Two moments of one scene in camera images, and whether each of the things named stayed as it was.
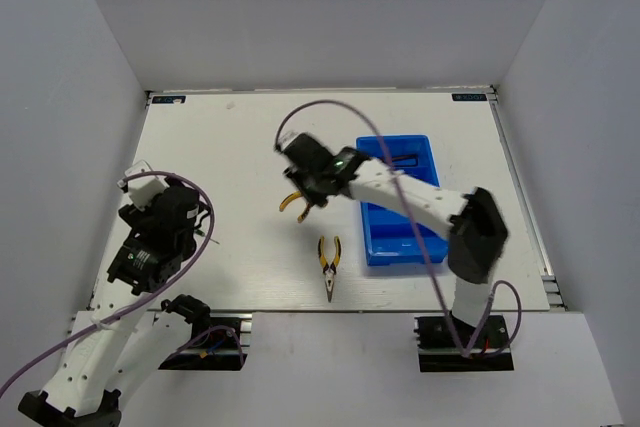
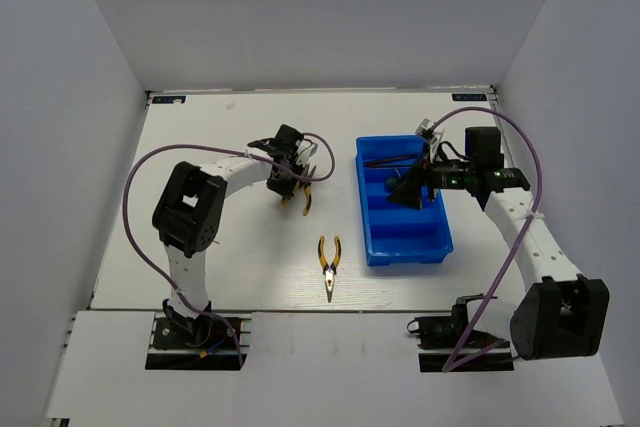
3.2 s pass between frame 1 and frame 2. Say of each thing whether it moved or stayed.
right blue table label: stayed
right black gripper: moved
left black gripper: moved
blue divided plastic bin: stayed
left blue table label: stayed
